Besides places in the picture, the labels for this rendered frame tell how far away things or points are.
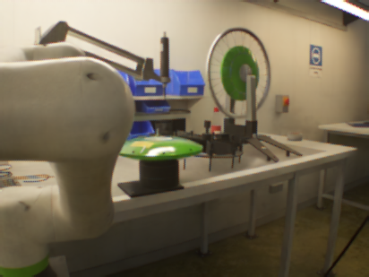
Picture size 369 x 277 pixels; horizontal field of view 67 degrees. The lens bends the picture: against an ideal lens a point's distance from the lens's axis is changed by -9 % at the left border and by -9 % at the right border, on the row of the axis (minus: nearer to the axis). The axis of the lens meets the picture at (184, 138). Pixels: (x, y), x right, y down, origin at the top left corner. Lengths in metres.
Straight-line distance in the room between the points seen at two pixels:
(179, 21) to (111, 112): 1.93
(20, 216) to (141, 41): 1.58
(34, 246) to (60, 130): 0.45
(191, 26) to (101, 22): 0.66
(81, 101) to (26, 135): 0.06
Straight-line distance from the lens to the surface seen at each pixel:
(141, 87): 1.79
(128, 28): 2.03
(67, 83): 0.31
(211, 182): 1.17
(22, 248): 0.72
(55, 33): 1.00
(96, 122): 0.31
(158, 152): 0.94
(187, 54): 2.22
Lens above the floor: 1.26
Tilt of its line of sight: 9 degrees down
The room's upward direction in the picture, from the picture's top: straight up
